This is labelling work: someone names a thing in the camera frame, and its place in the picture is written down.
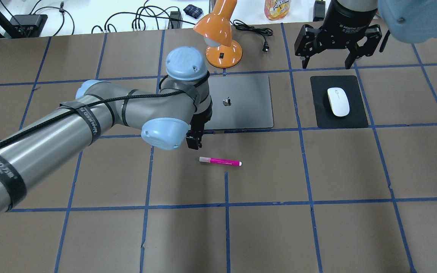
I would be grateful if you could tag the white computer mouse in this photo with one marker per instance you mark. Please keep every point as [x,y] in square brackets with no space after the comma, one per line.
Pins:
[338,101]

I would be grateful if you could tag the orange juice bottle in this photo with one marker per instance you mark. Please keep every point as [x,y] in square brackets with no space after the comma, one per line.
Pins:
[276,9]

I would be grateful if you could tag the dark blue checkered pouch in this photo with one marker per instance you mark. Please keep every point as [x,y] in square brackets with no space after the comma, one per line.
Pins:
[193,11]

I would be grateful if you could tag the black mousepad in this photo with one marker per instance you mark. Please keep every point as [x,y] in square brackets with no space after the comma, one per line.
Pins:
[324,116]

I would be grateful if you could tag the black power adapter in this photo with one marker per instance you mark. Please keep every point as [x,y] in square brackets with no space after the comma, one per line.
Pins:
[319,10]

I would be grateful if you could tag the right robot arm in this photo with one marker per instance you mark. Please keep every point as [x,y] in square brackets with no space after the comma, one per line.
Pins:
[408,21]

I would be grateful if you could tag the silver closed laptop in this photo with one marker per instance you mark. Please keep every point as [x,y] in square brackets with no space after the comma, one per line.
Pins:
[240,102]

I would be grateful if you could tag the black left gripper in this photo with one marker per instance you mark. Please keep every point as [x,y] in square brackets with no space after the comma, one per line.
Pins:
[202,118]

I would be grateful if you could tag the orange desk lamp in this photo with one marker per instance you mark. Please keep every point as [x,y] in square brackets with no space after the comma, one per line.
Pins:
[222,51]

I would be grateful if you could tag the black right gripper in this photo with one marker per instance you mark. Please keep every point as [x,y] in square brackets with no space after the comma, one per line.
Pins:
[344,23]

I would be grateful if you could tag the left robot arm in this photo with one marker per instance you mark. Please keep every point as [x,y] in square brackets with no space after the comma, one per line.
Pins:
[177,113]

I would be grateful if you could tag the pink highlighter pen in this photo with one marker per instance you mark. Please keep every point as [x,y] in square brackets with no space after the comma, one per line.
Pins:
[220,161]

